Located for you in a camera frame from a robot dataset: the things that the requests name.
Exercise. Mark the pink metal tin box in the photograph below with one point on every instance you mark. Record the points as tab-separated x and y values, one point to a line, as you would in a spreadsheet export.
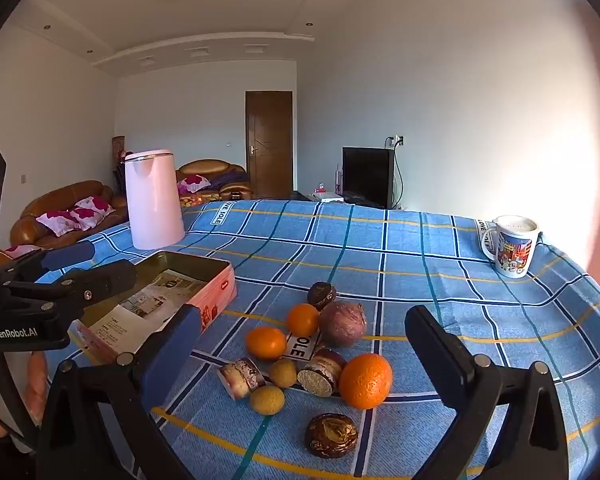
215	290

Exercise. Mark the pink electric kettle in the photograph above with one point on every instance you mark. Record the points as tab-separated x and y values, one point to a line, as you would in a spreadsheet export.
152	200

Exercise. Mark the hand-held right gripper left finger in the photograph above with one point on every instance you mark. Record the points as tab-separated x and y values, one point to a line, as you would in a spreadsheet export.
186	332

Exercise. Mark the person's left hand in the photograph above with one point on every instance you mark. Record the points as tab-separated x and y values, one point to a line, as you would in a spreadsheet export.
37	385

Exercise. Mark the dark round chocolate pastry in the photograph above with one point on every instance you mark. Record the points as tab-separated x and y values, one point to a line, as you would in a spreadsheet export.
322	295

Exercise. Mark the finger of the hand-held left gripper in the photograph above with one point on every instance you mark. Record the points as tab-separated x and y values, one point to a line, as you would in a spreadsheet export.
107	280
70	255

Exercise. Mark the glossy brown round pastry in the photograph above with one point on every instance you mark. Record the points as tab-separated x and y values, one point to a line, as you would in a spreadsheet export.
331	435

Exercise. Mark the brown leather armchair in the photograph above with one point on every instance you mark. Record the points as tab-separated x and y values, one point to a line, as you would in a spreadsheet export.
215	167

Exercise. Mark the small orange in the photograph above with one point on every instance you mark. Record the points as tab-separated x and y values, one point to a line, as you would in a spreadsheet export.
302	320

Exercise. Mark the blue plaid tablecloth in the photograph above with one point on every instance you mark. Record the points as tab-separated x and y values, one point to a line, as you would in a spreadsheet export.
405	260

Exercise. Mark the white pink floral pillow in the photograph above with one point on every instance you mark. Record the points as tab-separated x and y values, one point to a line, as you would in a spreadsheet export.
60	221
192	183
92	211

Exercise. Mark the seeded roll pastry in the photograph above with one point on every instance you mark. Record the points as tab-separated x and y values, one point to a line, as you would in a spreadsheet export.
322	372

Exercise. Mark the cream roll pastry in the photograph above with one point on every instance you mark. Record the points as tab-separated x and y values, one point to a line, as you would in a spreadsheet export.
240	379

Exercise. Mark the medium orange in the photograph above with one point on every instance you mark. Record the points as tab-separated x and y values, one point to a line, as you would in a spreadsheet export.
266	344

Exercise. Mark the white printed mug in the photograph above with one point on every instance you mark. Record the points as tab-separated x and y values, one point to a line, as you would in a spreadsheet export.
515	250

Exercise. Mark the purple passion fruit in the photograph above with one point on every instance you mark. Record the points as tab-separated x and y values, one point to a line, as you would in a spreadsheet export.
342	323

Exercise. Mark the black television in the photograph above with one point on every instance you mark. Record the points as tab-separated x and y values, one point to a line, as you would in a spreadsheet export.
367	177

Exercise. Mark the large orange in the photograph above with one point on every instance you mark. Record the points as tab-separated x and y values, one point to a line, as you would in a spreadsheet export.
366	381

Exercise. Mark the white television stand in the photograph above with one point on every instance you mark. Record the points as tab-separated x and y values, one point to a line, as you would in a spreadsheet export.
325	197

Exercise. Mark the dark brown interior door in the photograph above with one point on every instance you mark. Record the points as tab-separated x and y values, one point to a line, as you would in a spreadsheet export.
269	145

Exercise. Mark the printed paper leaflet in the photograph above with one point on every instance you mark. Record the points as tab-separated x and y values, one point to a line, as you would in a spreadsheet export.
145	305

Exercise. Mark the white wall socket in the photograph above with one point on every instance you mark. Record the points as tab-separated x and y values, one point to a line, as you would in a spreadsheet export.
396	141

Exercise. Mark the yellow-brown longan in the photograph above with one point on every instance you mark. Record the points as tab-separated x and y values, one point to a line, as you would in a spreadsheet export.
267	400
283	373

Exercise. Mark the brown leather sofa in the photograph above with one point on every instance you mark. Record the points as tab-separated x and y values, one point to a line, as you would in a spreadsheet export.
55	197

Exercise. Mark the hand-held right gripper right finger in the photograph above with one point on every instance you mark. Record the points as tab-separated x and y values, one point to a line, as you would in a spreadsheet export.
432	347

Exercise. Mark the tall dark floor vase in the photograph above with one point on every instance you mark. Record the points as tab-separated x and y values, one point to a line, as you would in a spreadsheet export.
118	160

